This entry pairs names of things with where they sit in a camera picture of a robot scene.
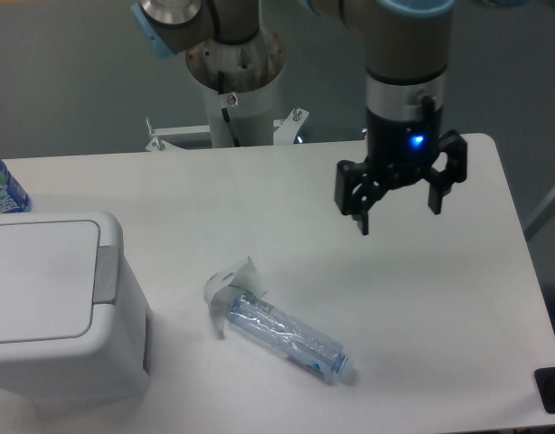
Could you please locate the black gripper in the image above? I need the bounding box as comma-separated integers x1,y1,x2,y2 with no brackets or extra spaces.
334,96,468,236

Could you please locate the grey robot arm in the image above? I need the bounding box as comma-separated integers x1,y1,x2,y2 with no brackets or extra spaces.
131,1,467,233

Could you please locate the white trash can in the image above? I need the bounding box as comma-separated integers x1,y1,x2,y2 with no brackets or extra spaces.
0,212,152,401

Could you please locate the white trash can lid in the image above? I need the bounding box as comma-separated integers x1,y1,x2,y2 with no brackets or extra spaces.
0,218,122,344

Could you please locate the crushed clear plastic bottle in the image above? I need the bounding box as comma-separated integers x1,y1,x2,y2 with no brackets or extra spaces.
226,293,353,383

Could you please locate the black device at table edge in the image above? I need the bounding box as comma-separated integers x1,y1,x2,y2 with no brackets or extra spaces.
534,367,555,414

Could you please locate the blue labelled water bottle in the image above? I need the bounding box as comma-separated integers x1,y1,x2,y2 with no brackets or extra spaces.
0,159,32,214

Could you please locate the white frame at right edge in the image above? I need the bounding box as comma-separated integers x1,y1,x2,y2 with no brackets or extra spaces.
523,185,555,242

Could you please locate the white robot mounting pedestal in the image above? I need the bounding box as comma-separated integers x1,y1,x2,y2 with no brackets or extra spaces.
146,25,309,152

